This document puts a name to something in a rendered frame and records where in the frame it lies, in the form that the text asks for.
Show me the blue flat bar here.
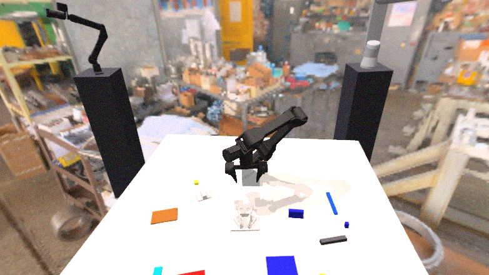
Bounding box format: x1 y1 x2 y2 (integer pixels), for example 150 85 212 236
326 192 338 215

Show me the cyan flat bar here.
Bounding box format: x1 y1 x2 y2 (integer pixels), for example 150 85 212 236
153 266 163 275

